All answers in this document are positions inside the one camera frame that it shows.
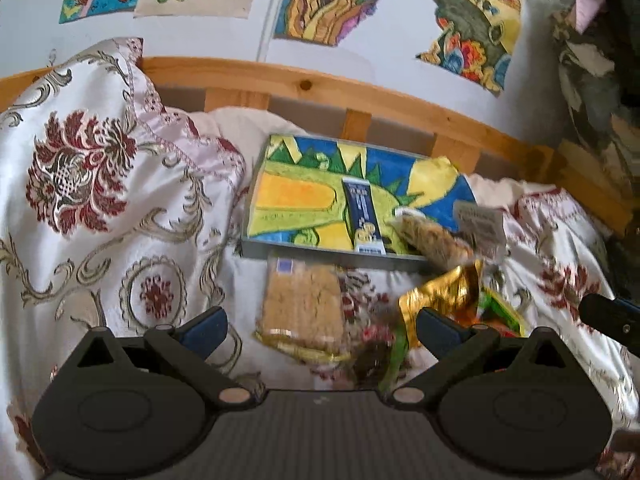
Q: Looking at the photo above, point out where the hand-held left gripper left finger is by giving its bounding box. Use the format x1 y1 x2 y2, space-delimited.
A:
70 306 257 409

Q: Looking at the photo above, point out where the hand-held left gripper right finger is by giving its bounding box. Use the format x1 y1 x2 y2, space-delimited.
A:
392 307 572 409

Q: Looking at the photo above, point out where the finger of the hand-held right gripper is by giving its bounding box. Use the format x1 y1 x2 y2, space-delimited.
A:
579 292 640 357

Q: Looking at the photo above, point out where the clear puffed rice cake packet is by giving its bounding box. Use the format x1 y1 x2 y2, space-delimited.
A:
254 256 352 362

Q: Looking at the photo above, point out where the grey tray with colourful lining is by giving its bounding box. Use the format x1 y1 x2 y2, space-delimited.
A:
241 133 477 264

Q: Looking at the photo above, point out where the gold foil snack packet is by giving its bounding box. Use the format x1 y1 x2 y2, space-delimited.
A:
397 260 485 352

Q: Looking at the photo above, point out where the green snack packet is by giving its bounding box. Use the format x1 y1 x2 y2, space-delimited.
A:
477 287 532 339

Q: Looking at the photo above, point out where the floral bed blanket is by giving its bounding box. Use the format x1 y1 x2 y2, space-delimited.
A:
220 176 640 480

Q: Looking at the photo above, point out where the clear wrapped granola bar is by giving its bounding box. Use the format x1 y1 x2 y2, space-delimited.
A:
392 208 476 272

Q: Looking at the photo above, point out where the white labelled snack packet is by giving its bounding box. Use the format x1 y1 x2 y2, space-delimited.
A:
452 200 507 264

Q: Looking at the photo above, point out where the dark blue snack bar packet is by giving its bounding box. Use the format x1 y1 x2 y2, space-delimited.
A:
342 178 386 257

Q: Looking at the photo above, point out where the floral satin pillow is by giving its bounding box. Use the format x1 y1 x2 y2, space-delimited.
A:
0 37 247 480

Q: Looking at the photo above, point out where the plain white pillow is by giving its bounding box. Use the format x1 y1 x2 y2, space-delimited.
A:
192 106 302 201

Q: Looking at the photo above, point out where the camouflage cloth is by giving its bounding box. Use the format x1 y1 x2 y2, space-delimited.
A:
550 7 640 196

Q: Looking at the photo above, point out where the wooden bed headboard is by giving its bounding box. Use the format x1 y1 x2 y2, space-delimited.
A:
0 56 635 237

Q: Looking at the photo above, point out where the black cloth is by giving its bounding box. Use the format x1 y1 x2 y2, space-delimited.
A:
554 0 640 107

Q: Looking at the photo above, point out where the green and orange wall poster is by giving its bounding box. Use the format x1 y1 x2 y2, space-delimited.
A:
416 0 527 97

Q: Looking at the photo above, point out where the white wall pipe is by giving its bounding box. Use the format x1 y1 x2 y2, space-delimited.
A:
256 0 295 64

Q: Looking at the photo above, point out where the wavy striped wall poster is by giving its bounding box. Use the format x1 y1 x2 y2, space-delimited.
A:
274 0 437 52

